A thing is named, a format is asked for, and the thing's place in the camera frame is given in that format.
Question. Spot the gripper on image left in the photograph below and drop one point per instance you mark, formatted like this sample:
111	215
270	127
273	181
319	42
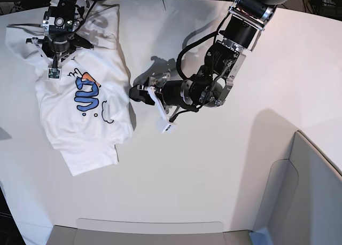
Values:
56	51

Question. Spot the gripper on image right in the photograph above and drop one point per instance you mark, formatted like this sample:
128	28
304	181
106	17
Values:
180	93

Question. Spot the white printed t-shirt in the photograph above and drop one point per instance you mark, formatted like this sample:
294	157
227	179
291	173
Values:
84	112

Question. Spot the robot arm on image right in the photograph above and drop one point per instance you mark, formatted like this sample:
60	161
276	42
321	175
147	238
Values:
212	83

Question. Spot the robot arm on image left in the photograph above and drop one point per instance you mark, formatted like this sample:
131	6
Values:
67	17

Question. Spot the grey side panel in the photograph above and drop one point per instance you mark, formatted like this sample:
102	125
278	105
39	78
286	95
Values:
302	200

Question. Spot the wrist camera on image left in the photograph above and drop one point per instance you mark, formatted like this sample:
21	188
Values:
54	73

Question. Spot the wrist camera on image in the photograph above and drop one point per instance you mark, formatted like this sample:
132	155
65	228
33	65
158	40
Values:
164	126
54	73

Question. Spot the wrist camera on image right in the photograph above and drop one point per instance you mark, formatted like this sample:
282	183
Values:
164	126

